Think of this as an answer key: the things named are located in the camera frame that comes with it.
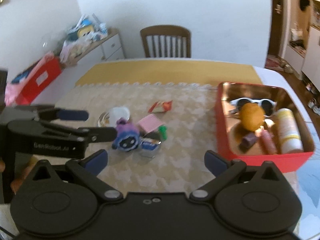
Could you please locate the small purple block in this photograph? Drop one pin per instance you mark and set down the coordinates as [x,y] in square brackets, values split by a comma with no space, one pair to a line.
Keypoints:
[247,141]

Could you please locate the blue marble pattern mat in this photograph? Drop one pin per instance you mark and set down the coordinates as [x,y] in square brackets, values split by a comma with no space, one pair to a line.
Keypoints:
[308,177]

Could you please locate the white bottle with yellow print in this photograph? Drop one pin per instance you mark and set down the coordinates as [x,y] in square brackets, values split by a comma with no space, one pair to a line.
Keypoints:
[288,132]

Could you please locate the red snack packet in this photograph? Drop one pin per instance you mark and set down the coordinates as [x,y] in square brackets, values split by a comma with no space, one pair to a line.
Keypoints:
[160,106]

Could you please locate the purple plush robot toy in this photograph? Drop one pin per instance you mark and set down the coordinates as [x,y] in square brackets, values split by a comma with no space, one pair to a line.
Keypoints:
[126,137]

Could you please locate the black hanging bag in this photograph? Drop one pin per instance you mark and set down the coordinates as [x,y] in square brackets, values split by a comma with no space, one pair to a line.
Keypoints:
[305,2]

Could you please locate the pink card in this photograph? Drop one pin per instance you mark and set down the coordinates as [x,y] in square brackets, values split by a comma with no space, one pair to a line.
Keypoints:
[150,123]

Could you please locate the red tin box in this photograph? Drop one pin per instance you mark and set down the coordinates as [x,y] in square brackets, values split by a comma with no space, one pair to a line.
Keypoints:
[250,163]

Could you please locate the clear plastic bag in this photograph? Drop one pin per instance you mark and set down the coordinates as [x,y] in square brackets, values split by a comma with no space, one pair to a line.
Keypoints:
[75,50]

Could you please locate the small green toy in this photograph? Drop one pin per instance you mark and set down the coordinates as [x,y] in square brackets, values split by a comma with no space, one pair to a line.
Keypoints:
[163,132]

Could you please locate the beige lace table mat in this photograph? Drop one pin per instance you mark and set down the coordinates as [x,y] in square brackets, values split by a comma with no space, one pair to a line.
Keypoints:
[187,135]

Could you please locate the yellow and blue plush toy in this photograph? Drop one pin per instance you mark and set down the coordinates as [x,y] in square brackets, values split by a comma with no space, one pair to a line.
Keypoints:
[85,31]

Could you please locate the orange ball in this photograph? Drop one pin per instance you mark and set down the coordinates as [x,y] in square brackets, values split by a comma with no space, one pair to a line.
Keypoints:
[252,117]

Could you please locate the brown wooden chair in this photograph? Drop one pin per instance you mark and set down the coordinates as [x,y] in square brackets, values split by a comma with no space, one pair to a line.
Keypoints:
[165,31]

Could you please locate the glass jar with white lid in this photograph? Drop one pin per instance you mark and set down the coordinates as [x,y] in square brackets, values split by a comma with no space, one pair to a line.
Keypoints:
[117,115]

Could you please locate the beige slippers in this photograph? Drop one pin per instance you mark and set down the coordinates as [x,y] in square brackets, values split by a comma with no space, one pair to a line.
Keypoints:
[287,67]

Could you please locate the patterned door mat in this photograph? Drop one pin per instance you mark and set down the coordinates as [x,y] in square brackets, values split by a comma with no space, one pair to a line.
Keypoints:
[272,63]

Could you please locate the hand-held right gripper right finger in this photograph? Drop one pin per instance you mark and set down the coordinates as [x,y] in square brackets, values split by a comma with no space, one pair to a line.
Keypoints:
[214,163]

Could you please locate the white side cabinet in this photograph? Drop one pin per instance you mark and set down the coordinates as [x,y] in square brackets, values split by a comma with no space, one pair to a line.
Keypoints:
[112,46]

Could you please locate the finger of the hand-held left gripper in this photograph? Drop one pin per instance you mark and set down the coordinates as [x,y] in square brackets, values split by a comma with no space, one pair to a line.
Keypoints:
[72,115]
[100,133]

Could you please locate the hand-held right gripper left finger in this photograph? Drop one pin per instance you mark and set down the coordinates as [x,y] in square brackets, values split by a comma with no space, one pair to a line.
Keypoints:
[96,162]

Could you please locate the small round metal tin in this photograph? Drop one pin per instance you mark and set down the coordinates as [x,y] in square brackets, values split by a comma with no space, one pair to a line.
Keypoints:
[150,146]

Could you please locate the yellow tablecloth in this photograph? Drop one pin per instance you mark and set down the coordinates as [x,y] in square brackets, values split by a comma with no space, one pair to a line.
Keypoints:
[162,71]

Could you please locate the white sunglasses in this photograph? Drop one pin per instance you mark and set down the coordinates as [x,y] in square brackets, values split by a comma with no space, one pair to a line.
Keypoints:
[233,102]

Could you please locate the white tote bag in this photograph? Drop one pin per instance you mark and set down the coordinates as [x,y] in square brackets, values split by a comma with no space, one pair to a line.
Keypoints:
[297,33]

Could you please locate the dark brown door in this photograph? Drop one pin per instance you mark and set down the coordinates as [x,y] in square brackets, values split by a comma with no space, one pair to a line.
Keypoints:
[277,17]

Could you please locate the pink tube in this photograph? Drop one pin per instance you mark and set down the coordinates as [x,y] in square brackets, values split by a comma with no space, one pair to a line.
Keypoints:
[268,141]

